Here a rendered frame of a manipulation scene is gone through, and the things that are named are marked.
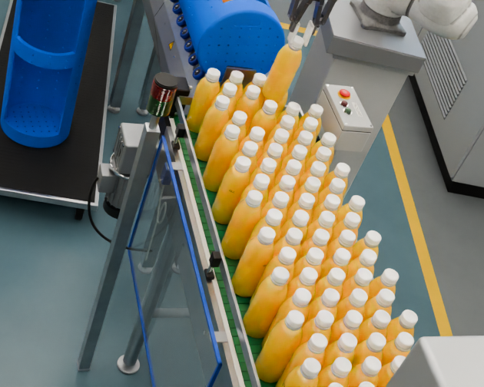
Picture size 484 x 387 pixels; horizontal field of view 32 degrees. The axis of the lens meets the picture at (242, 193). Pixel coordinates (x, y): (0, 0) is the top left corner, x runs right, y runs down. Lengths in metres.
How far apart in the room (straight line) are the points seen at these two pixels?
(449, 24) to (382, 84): 0.36
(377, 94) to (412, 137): 1.48
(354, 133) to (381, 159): 1.86
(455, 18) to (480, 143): 1.34
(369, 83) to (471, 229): 1.34
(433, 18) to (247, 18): 0.72
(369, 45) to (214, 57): 0.63
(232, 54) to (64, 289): 1.13
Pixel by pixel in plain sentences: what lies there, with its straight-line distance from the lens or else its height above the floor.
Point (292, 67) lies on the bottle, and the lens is 2.48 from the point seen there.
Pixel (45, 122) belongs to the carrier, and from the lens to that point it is 3.70.
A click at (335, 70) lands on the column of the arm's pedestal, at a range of 3.17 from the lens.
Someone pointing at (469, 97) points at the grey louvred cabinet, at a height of 0.43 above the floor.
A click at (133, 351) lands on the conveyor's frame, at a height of 0.12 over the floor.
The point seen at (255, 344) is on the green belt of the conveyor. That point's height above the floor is 0.90.
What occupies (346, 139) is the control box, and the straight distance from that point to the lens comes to 2.60.
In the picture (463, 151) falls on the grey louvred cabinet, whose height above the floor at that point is 0.26.
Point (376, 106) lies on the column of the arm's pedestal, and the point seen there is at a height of 0.79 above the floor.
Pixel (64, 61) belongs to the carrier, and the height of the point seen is 0.59.
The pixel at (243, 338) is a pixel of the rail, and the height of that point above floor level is 0.97.
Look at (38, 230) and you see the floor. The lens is 3.46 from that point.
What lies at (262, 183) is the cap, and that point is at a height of 1.11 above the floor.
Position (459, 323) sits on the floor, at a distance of 3.85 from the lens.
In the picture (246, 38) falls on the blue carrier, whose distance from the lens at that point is 2.70.
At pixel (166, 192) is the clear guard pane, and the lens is 2.44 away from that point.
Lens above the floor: 2.51
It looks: 40 degrees down
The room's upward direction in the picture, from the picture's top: 22 degrees clockwise
